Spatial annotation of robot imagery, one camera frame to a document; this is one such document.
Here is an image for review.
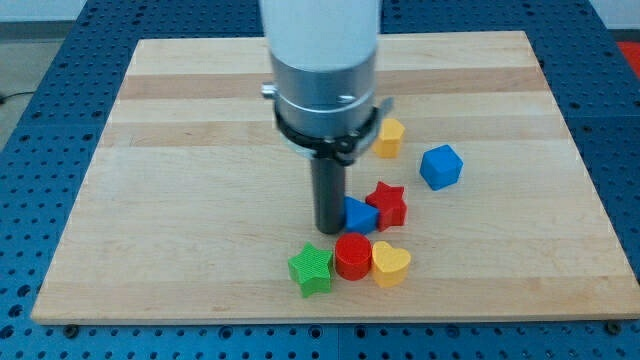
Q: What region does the red star block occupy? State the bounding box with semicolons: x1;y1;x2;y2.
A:
365;181;408;232

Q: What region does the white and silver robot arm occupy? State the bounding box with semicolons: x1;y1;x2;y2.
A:
259;0;393;166

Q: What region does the blue triangle block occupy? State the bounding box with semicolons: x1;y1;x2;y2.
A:
344;197;379;235

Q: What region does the green star block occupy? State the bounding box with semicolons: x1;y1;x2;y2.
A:
287;242;333;298

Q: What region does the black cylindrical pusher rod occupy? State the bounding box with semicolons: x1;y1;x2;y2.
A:
311;159;346;234

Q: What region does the yellow pentagon block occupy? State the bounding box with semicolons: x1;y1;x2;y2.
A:
372;118;405;158

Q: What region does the red cylinder block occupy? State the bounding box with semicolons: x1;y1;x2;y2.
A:
334;232;372;281

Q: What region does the yellow heart block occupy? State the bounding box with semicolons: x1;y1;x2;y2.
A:
371;241;412;288

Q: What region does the blue cube block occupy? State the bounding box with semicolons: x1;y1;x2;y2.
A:
419;144;463;191

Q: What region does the wooden board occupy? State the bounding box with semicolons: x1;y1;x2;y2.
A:
31;31;639;325

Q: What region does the blue perforated metal table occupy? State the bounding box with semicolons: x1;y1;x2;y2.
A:
1;1;639;359

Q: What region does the black cable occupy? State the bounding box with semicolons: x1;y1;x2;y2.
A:
0;90;35;105

